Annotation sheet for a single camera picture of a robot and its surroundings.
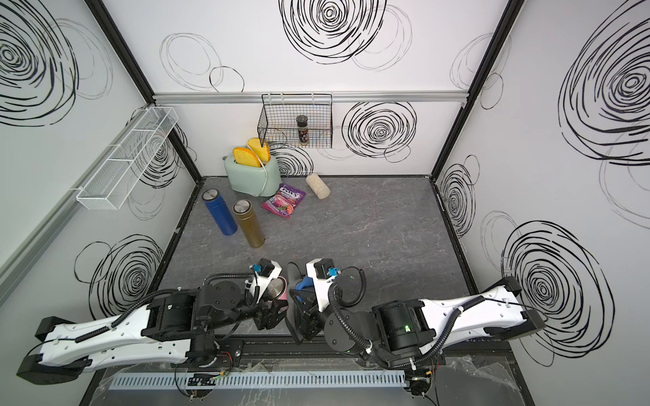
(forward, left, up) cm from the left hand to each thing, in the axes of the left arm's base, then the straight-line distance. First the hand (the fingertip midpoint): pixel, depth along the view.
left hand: (291, 298), depth 62 cm
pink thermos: (0, +3, +5) cm, 6 cm away
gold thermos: (+28, +19, -2) cm, 34 cm away
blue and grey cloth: (+1, -2, +10) cm, 10 cm away
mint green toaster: (+50, +21, -11) cm, 56 cm away
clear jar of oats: (+55, -4, -18) cm, 58 cm away
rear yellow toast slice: (+61, +20, -5) cm, 64 cm away
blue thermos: (+34, +31, -9) cm, 47 cm away
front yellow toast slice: (+56, +25, -3) cm, 61 cm away
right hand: (-2, -1, +9) cm, 9 cm away
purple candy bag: (+47, +11, -20) cm, 52 cm away
